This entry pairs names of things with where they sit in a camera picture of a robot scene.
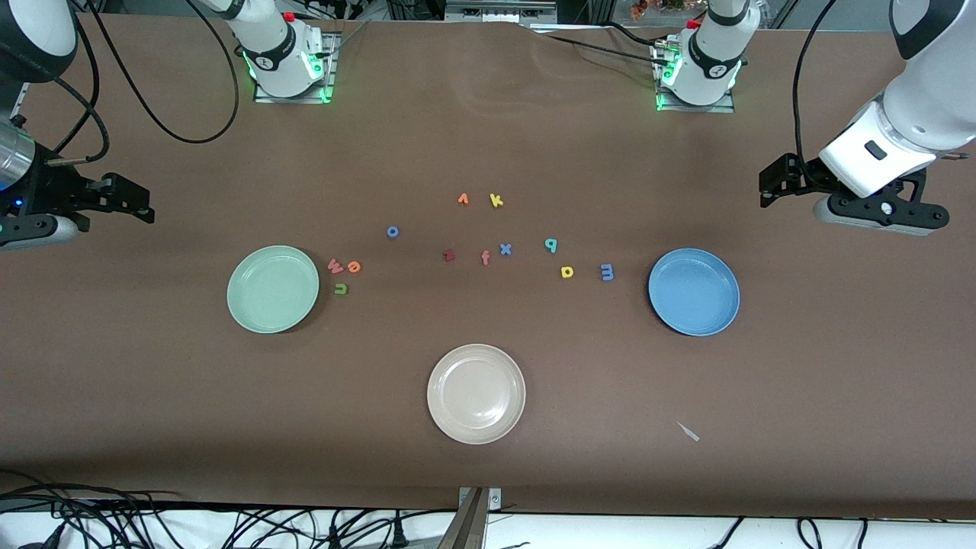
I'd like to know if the blue plate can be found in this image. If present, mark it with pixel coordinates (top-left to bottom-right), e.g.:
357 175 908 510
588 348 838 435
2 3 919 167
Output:
648 248 741 337

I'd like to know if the green plate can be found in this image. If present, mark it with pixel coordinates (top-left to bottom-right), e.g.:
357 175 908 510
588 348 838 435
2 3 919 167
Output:
226 245 319 335

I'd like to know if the orange flower decoration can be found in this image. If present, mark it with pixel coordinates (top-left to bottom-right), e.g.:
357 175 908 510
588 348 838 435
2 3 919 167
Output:
629 0 687 20

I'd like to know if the grey metal box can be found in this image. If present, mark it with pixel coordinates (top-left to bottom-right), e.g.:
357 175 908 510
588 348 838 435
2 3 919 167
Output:
446 0 557 22

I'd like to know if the beige plate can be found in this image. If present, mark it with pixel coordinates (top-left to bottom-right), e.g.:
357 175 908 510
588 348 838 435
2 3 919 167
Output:
427 344 527 445

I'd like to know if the grey metal bar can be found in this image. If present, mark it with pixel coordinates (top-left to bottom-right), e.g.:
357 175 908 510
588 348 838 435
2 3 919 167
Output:
437 488 489 549

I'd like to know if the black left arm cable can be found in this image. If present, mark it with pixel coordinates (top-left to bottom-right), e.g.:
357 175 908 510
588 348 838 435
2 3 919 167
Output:
791 0 840 172

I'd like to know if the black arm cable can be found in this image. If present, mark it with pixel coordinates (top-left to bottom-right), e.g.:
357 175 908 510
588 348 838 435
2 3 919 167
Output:
791 0 840 172
46 0 241 165

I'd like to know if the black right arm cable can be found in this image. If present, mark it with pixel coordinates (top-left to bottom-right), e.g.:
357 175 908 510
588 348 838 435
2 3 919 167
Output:
46 0 241 165

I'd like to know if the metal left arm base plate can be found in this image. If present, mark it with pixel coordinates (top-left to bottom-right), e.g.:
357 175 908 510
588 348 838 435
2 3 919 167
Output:
654 42 737 114

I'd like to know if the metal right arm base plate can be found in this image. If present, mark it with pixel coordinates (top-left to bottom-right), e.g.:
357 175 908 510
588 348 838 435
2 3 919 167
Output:
253 30 340 104

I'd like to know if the black cable on table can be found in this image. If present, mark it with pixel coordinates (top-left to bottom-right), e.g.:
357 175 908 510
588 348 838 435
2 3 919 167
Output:
602 21 658 47
545 34 663 60

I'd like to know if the metal table edge bracket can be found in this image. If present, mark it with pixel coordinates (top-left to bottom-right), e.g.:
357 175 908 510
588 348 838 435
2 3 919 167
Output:
457 486 502 510

